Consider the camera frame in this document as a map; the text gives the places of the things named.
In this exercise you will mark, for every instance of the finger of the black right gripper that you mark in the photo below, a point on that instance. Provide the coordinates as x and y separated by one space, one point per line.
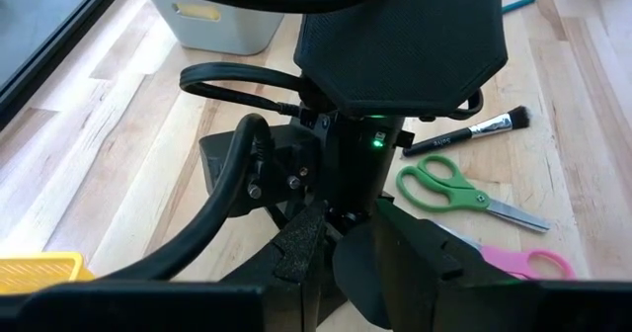
360 273

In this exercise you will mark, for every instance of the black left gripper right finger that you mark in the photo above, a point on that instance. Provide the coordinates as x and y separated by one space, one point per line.
444 292

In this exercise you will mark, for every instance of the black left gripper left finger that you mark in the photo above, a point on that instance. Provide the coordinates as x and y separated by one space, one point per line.
296 273

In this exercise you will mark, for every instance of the black makeup brush silver ferrule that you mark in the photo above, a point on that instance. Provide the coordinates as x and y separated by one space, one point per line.
444 141

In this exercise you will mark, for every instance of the thin blue paintbrush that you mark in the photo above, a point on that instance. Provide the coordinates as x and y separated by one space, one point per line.
521 4

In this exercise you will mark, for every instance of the grey plastic bin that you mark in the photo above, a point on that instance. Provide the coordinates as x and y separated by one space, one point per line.
227 30

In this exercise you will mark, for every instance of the yellow plastic basket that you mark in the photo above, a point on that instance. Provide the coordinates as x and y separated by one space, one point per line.
39 273

